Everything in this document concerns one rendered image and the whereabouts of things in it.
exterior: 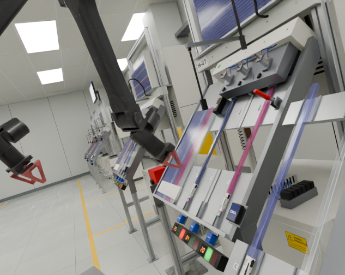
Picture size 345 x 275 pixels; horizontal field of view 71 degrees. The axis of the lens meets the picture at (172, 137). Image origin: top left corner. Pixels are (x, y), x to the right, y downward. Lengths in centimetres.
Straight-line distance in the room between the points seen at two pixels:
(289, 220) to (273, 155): 33
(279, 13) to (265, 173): 59
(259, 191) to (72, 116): 891
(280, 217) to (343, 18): 76
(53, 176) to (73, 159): 88
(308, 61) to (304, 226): 56
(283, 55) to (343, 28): 28
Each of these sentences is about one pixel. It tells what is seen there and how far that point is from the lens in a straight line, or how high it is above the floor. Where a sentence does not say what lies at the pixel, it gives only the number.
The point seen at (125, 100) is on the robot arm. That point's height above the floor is 117.
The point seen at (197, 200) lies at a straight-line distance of 96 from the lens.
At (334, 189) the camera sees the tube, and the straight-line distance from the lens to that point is 50.
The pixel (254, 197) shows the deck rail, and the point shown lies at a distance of 75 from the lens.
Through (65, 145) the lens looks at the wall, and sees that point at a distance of 937.
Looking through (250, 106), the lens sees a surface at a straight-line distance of 100.
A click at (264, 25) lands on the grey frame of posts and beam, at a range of 111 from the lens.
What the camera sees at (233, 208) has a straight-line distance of 71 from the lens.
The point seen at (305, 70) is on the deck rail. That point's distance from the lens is 93.
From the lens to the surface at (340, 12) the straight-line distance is 115.
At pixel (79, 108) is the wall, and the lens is 948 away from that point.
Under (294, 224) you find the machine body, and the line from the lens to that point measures 103.
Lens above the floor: 108
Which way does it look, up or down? 4 degrees down
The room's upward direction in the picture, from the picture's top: 15 degrees counter-clockwise
